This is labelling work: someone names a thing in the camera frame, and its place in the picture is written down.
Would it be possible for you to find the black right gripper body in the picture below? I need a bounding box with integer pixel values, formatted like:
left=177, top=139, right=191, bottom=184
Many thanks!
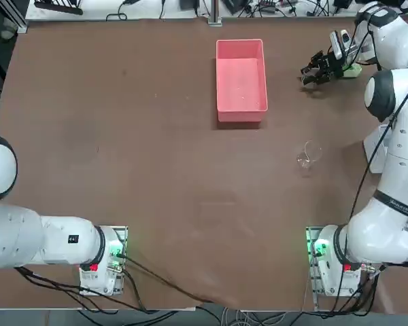
left=321, top=50, right=345, bottom=79

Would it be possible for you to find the green tissue pack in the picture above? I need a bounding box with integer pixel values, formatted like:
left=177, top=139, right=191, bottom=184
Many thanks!
left=341, top=62, right=363, bottom=79

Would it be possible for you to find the pink plastic container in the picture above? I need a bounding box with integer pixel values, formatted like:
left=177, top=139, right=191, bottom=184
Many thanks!
left=216, top=39, right=269, bottom=123

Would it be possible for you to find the white flip-lid trash bin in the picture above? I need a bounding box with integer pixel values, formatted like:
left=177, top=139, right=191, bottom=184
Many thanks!
left=362, top=122, right=394, bottom=175

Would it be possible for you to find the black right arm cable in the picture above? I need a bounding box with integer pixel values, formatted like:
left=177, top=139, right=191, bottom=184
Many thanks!
left=336, top=10, right=408, bottom=272

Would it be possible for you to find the aluminium profile post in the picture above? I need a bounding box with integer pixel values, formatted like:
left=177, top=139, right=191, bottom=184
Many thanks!
left=207, top=0, right=223, bottom=26

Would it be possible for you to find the black left base cable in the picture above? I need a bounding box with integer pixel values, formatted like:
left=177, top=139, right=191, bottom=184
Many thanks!
left=121, top=254, right=216, bottom=304

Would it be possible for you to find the black cable under left arm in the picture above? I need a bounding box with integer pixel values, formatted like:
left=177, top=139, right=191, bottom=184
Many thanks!
left=15, top=266, right=147, bottom=313

